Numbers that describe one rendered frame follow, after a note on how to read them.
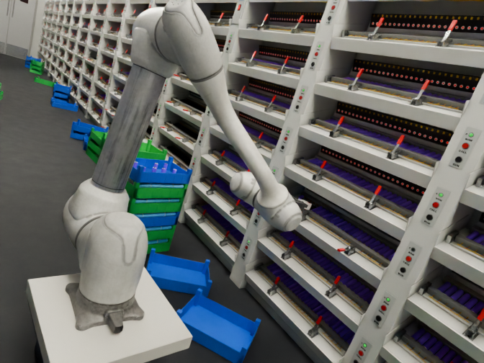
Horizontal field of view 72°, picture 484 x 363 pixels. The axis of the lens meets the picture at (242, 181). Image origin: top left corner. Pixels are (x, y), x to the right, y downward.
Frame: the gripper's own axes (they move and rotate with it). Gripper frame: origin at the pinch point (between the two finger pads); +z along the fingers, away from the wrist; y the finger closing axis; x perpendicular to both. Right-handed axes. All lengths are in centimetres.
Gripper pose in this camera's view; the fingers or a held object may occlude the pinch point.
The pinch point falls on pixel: (304, 204)
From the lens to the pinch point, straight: 146.0
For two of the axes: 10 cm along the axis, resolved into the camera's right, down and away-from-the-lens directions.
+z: 7.0, 2.3, 6.7
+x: 4.3, -8.9, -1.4
